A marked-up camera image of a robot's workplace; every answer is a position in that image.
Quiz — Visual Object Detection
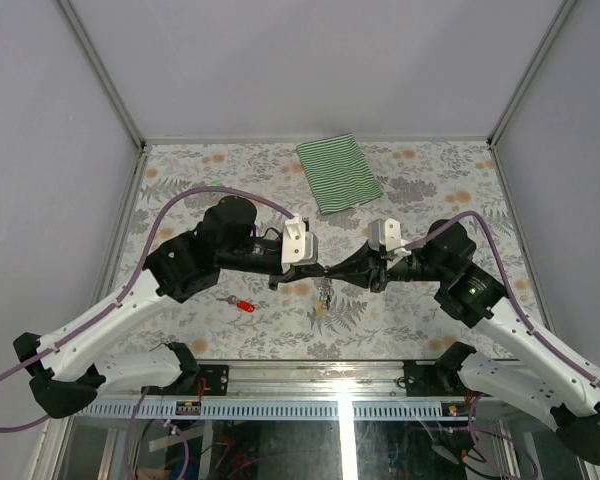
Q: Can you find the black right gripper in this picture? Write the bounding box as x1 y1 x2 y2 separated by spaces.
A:
327 239 449 293

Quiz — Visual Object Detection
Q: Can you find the large metal keyring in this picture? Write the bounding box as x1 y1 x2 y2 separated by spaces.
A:
318 277 333 314

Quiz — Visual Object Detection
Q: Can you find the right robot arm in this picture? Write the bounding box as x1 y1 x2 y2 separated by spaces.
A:
325 217 600 465

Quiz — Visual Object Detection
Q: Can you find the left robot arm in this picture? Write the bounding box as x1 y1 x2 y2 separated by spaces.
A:
13 196 322 419

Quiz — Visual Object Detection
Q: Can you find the red tag key lower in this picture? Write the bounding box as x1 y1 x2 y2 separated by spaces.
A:
217 295 256 313

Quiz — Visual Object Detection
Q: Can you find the green white striped cloth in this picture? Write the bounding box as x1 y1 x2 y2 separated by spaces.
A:
296 134 384 215

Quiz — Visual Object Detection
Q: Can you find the floral tablecloth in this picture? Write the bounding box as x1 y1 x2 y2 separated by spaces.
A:
116 141 539 360

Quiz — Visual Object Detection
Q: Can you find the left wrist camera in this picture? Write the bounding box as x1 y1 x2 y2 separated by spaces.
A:
281 214 318 272

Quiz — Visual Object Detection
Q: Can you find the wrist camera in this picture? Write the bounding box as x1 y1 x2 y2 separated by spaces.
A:
367 218 410 258
281 214 318 272

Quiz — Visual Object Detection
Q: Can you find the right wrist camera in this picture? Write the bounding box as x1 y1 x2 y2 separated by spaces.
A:
367 218 410 258

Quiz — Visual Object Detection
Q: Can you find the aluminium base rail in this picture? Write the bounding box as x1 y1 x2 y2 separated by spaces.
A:
54 357 551 401

